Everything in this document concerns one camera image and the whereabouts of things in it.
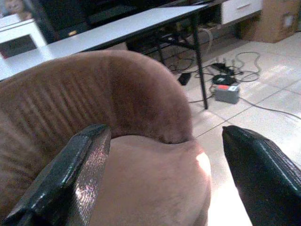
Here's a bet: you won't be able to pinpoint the grey power supply box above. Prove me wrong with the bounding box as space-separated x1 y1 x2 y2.
214 84 240 105

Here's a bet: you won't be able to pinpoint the grey cable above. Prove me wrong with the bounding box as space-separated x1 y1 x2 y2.
239 96 301 120

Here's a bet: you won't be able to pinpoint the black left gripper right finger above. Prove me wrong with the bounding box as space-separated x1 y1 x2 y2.
222 125 301 226

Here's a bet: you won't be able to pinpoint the white tv cabinet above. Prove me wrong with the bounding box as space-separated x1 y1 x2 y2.
220 0 263 25

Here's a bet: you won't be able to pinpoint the black power adapter brick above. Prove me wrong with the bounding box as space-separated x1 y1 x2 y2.
178 72 192 86

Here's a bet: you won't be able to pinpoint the white folding table black legs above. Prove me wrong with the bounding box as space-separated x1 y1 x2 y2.
0 0 232 110

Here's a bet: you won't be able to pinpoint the cardboard box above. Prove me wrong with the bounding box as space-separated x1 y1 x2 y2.
237 0 301 44

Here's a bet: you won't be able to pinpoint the brown velvet armchair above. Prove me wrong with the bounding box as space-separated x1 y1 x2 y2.
0 49 212 226

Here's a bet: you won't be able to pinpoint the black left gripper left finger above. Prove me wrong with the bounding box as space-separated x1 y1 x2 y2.
0 123 112 226

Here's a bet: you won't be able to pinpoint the white shelf cabinet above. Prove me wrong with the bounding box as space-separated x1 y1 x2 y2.
0 13 49 61

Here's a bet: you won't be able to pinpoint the black power strip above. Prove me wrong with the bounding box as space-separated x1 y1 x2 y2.
211 62 235 76

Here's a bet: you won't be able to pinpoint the black television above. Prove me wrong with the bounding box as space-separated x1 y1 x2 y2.
30 0 170 44

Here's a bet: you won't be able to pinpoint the round black device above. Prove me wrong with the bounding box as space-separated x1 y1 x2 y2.
212 74 237 86

